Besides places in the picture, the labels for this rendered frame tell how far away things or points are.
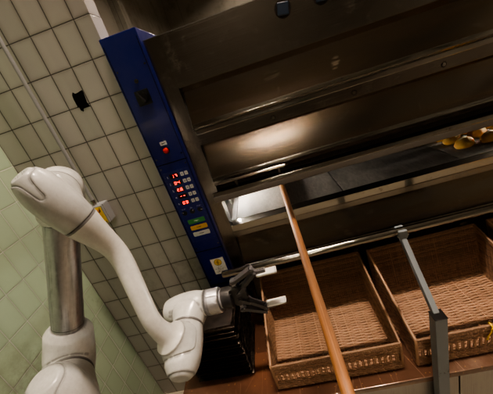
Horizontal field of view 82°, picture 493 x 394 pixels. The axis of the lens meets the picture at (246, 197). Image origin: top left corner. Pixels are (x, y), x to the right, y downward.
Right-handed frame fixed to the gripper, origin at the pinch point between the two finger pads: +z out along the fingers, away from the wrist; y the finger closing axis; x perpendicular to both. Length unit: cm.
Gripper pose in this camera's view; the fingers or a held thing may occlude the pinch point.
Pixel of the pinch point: (278, 284)
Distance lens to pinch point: 102.5
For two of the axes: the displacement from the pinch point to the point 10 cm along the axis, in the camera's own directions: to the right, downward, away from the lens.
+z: 9.5, -2.7, -1.2
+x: 0.0, 4.0, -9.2
